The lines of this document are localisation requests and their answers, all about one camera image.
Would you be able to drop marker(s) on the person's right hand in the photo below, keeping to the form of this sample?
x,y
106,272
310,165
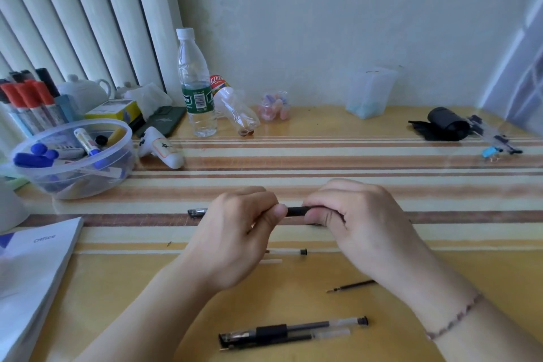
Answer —
x,y
373,234

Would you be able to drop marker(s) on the person's left hand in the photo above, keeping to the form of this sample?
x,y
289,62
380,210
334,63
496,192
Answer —
x,y
225,238

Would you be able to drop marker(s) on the person's right thumb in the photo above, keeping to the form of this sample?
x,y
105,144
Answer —
x,y
322,217

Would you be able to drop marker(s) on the person's left thumb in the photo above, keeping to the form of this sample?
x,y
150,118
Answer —
x,y
271,221

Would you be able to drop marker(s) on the person's left forearm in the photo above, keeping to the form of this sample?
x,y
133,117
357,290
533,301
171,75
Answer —
x,y
157,319

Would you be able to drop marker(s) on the person's right forearm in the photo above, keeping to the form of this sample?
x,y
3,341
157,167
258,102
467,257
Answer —
x,y
475,319

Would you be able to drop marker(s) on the clear pen refill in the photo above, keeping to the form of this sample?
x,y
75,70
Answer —
x,y
288,252

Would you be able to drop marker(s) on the black thin pen refill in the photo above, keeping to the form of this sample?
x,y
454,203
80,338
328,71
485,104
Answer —
x,y
352,286

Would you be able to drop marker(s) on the black grip clear gel pen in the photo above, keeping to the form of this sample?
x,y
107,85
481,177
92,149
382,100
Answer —
x,y
271,330

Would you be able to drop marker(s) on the bag of pink purple items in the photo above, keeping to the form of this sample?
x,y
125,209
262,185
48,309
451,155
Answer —
x,y
275,106

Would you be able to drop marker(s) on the clear gel pen without grip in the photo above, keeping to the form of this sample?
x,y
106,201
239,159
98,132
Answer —
x,y
322,336

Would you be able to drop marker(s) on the clear bottle red label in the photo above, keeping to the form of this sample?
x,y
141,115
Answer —
x,y
233,105

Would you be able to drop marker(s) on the white handheld device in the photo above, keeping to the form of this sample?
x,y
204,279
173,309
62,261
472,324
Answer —
x,y
163,147

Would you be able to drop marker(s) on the clear plastic container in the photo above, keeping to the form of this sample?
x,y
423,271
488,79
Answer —
x,y
371,92

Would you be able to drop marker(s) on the dark green phone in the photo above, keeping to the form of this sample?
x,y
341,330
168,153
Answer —
x,y
163,120

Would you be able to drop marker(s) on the clear water bottle green label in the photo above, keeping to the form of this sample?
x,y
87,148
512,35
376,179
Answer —
x,y
196,86

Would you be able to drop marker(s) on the crumpled clear plastic bag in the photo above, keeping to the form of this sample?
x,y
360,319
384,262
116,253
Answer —
x,y
146,96

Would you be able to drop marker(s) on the yellow marker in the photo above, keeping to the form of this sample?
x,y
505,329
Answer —
x,y
115,136

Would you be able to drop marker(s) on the small blue clip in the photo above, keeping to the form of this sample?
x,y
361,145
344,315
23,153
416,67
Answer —
x,y
490,153

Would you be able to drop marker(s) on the bundle of clear pens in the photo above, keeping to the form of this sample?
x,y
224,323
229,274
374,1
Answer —
x,y
492,134

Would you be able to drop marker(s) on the yellow white box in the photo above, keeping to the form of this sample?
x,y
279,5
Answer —
x,y
114,111

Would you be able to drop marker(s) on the white marker with blue label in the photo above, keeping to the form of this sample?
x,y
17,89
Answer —
x,y
87,142

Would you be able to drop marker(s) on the clear round plastic bowl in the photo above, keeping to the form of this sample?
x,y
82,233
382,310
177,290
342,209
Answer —
x,y
72,179

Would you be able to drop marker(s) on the white teapot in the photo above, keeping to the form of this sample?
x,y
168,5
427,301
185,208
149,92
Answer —
x,y
87,92

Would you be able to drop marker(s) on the blue capped marker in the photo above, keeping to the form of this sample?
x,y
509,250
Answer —
x,y
36,156

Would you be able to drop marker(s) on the stack of white paper booklets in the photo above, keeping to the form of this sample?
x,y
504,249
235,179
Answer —
x,y
29,281

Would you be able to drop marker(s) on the white vertical blinds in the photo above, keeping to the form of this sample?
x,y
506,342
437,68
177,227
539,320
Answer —
x,y
80,14

